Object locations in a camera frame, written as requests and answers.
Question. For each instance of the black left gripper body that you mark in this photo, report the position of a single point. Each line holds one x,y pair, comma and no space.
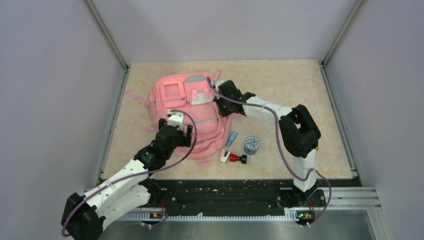
181,140

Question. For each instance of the blue eraser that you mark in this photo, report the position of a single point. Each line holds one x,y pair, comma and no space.
231,139

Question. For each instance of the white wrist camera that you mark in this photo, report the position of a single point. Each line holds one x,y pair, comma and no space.
175,119
217,83

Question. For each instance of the aluminium frame rail right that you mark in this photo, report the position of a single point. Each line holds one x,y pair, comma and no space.
333,95

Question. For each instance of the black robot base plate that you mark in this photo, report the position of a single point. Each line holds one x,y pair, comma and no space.
252,197

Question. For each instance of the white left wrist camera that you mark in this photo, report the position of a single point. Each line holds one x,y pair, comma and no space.
175,119

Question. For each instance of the red black stamp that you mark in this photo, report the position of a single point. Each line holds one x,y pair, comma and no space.
235,158

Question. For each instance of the blue slime jar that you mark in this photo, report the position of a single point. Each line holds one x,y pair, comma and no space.
251,145

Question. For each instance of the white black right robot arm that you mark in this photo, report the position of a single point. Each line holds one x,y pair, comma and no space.
297,134

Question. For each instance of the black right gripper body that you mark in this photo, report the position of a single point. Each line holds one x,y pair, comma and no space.
223,107

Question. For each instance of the aluminium frame rail left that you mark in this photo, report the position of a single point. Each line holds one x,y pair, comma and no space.
114,99

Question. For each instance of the pink student backpack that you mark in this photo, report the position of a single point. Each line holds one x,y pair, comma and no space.
191,93

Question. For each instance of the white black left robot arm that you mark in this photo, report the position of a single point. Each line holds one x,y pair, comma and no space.
87,216

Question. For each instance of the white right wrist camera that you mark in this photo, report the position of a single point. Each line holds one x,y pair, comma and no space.
217,83

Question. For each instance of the aluminium frame rail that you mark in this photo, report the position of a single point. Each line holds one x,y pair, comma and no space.
114,99
333,95

